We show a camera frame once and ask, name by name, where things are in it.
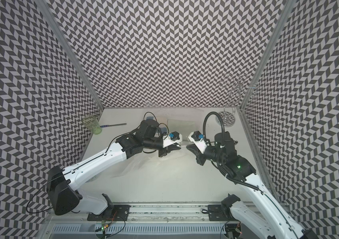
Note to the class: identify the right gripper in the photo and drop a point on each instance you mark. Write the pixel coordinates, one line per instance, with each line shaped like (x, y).
(201, 159)

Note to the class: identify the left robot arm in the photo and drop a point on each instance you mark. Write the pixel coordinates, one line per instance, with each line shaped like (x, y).
(64, 184)

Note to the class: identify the clear plastic vacuum bag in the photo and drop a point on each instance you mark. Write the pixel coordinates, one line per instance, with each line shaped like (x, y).
(133, 118)

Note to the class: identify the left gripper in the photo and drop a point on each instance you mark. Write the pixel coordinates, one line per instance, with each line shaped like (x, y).
(166, 149)

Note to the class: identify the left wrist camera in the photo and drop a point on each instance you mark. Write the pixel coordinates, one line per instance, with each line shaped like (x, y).
(174, 138)

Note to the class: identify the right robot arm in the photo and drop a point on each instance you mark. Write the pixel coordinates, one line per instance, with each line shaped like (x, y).
(274, 222)

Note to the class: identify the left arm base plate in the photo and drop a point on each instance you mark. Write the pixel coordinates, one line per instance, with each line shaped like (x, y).
(116, 213)

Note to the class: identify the green glass cup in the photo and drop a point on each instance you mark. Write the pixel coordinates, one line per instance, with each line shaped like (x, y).
(91, 122)

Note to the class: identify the blue and beige towel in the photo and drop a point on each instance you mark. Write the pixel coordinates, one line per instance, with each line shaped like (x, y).
(162, 127)

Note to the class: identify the aluminium front rail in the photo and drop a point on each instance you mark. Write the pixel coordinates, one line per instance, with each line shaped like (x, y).
(149, 213)

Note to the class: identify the pale green towel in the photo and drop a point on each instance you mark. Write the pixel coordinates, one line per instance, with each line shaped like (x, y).
(184, 127)

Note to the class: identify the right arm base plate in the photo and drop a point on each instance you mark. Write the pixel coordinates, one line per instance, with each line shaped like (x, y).
(216, 213)

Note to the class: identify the chrome wire mug stand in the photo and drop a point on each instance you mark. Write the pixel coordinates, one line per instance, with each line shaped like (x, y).
(235, 87)

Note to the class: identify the purple handled utensil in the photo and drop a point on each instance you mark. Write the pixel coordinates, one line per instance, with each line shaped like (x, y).
(111, 125)

